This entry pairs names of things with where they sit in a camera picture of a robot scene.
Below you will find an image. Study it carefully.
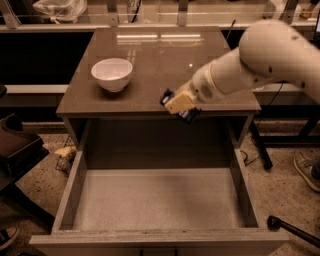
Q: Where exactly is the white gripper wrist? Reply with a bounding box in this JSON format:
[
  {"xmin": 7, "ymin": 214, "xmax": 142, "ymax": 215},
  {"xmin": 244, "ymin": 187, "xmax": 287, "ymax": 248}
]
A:
[{"xmin": 164, "ymin": 62, "xmax": 226, "ymax": 114}]

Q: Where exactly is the dark blue rxbar wrapper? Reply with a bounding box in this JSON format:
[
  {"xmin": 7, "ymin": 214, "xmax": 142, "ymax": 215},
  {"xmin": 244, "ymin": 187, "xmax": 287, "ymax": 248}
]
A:
[{"xmin": 160, "ymin": 89, "xmax": 200, "ymax": 123}]

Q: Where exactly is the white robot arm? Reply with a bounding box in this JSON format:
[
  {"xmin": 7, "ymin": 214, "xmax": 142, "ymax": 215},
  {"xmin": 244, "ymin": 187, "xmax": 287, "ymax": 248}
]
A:
[{"xmin": 161, "ymin": 20, "xmax": 320, "ymax": 118}]

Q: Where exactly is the grey cabinet with counter top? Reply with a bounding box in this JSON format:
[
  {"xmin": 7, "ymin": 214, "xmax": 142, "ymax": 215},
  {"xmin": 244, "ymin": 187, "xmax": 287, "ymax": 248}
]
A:
[{"xmin": 57, "ymin": 27, "xmax": 260, "ymax": 169}]

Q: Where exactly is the open grey top drawer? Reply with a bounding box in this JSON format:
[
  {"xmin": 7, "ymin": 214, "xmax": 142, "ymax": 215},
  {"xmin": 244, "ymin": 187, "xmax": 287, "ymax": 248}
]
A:
[{"xmin": 30, "ymin": 151, "xmax": 288, "ymax": 256}]

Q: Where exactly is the white ceramic bowl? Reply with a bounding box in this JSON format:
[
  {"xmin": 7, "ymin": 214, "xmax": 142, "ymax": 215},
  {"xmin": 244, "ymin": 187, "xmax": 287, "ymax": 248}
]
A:
[{"xmin": 91, "ymin": 58, "xmax": 133, "ymax": 92}]

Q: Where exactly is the grey sneaker right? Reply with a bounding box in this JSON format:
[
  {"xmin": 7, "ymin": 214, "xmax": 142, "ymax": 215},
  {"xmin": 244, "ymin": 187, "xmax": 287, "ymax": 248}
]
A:
[{"xmin": 293, "ymin": 151, "xmax": 320, "ymax": 193}]

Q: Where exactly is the clear plastic bag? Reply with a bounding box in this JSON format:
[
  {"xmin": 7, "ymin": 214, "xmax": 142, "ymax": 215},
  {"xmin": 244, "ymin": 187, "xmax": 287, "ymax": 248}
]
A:
[{"xmin": 33, "ymin": 0, "xmax": 87, "ymax": 24}]

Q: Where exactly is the black office chair base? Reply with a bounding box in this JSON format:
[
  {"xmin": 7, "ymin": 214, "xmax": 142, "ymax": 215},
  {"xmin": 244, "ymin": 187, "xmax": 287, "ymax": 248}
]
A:
[{"xmin": 267, "ymin": 215, "xmax": 320, "ymax": 248}]

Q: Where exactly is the dark brown chair left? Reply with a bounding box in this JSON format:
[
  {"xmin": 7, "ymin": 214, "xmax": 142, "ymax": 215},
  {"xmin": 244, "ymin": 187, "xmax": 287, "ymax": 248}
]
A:
[{"xmin": 0, "ymin": 83, "xmax": 56, "ymax": 231}]

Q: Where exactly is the shoe at left edge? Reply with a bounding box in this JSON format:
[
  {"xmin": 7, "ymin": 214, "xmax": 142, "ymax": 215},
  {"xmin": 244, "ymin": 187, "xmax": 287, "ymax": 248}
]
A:
[{"xmin": 0, "ymin": 226, "xmax": 19, "ymax": 251}]

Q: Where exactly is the black cable on floor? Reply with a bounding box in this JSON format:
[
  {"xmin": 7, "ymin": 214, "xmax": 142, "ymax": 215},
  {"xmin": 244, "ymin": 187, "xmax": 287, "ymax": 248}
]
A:
[{"xmin": 239, "ymin": 83, "xmax": 284, "ymax": 168}]

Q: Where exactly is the wire basket with yellow item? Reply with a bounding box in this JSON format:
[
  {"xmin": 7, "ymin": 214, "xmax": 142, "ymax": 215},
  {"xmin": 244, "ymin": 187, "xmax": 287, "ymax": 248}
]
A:
[{"xmin": 55, "ymin": 137, "xmax": 77, "ymax": 176}]

